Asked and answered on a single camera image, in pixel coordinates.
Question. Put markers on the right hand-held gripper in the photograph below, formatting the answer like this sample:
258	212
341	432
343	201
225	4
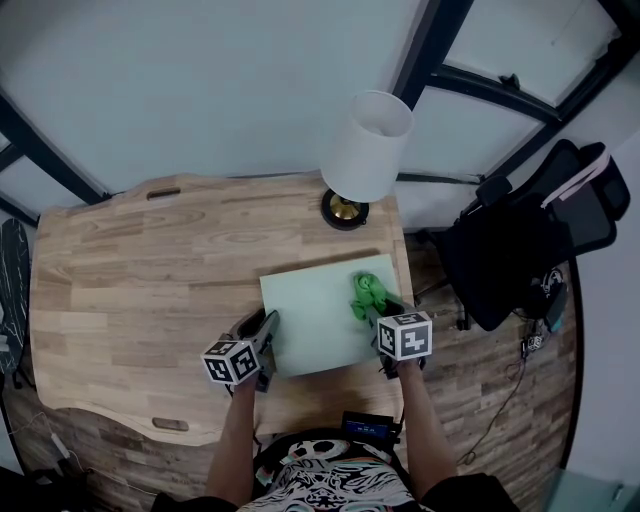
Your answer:
405	337

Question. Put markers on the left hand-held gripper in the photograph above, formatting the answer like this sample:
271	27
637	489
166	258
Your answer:
230	362

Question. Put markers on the green cloth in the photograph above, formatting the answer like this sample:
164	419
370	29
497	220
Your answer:
367	295

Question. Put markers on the person's left forearm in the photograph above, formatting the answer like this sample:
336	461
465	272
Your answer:
232	440

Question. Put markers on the person's right forearm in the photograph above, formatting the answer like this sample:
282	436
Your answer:
427	430

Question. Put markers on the small black screen device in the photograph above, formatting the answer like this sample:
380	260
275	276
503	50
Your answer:
365	426

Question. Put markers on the black office chair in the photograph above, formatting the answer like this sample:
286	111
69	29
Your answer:
500	260

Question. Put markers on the small black white floor device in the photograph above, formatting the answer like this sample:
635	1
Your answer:
534	345

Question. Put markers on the black bag with white print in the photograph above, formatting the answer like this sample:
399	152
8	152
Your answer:
542	285

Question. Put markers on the person's black printed shirt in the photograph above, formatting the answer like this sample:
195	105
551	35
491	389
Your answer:
335	480

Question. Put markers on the white shade brass table lamp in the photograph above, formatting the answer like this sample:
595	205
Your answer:
365	145

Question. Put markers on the teal floor item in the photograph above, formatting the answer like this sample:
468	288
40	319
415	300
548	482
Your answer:
557	310

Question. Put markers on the white power adapter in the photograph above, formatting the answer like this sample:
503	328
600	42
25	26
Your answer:
59	445

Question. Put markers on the round black marble table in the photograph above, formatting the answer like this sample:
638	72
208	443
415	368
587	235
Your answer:
12	300

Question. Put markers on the black window latch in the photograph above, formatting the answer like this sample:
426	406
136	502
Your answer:
510	80

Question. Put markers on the black floor equipment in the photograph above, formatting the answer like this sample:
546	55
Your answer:
40	492

